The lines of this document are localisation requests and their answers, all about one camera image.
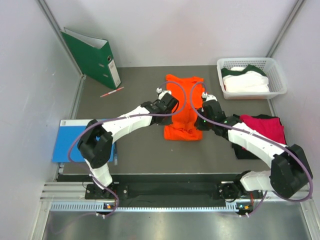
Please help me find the orange t shirt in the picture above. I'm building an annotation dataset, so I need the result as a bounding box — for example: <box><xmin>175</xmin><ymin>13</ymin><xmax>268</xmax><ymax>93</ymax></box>
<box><xmin>164</xmin><ymin>74</ymin><xmax>205</xmax><ymax>141</ymax></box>

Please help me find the black t shirt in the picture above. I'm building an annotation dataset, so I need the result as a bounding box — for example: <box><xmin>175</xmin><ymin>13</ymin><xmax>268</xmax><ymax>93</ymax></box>
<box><xmin>231</xmin><ymin>113</ymin><xmax>288</xmax><ymax>160</ymax></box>

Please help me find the magenta t shirt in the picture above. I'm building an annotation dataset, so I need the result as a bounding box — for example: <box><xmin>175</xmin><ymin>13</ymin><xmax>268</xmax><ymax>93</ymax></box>
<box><xmin>239</xmin><ymin>114</ymin><xmax>287</xmax><ymax>145</ymax></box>

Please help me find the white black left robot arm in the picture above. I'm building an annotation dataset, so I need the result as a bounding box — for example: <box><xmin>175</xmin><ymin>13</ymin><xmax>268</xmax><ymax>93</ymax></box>
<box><xmin>77</xmin><ymin>90</ymin><xmax>179</xmax><ymax>199</ymax></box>

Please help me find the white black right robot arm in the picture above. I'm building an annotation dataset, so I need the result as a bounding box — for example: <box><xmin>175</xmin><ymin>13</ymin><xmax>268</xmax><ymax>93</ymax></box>
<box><xmin>195</xmin><ymin>94</ymin><xmax>313</xmax><ymax>199</ymax></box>

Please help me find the dark green t shirt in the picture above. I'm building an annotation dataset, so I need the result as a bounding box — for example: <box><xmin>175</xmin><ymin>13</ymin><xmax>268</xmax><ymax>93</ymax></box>
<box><xmin>221</xmin><ymin>64</ymin><xmax>267</xmax><ymax>77</ymax></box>

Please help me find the white folded t shirt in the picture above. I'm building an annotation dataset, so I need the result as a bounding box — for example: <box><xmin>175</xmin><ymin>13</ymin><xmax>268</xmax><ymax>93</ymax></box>
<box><xmin>221</xmin><ymin>66</ymin><xmax>270</xmax><ymax>93</ymax></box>

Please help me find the red white pen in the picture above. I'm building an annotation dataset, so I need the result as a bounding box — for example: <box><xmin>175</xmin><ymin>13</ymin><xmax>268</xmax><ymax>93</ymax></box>
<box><xmin>99</xmin><ymin>86</ymin><xmax>124</xmax><ymax>98</ymax></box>

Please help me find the white plastic basket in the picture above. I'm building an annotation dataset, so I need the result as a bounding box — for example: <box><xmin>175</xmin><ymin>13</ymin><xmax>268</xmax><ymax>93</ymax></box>
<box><xmin>217</xmin><ymin>57</ymin><xmax>287</xmax><ymax>100</ymax></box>

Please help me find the green lever arch binder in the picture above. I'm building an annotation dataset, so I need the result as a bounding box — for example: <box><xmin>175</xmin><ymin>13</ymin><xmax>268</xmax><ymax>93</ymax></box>
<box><xmin>61</xmin><ymin>28</ymin><xmax>121</xmax><ymax>90</ymax></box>

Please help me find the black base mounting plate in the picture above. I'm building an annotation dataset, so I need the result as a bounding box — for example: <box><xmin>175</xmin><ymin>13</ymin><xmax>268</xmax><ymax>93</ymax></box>
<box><xmin>84</xmin><ymin>181</ymin><xmax>263</xmax><ymax>208</ymax></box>

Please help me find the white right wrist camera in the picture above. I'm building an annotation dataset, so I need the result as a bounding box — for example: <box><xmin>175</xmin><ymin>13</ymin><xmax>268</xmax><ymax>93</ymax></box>
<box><xmin>201</xmin><ymin>92</ymin><xmax>218</xmax><ymax>102</ymax></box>

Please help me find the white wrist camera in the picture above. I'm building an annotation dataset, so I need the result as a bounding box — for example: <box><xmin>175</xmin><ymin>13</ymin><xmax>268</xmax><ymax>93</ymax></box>
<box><xmin>201</xmin><ymin>92</ymin><xmax>218</xmax><ymax>102</ymax></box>
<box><xmin>156</xmin><ymin>87</ymin><xmax>172</xmax><ymax>100</ymax></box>

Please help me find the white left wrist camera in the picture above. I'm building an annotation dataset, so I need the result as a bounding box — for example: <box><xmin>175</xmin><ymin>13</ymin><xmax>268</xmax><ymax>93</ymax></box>
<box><xmin>156</xmin><ymin>87</ymin><xmax>172</xmax><ymax>100</ymax></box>

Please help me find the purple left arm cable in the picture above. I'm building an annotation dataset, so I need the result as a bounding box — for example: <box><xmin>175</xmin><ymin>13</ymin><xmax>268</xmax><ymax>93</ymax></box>
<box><xmin>67</xmin><ymin>81</ymin><xmax>187</xmax><ymax>218</ymax></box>

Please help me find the aluminium rail frame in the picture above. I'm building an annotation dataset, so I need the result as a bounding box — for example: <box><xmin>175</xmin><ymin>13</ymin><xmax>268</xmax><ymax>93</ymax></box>
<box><xmin>39</xmin><ymin>182</ymin><xmax>320</xmax><ymax>240</ymax></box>

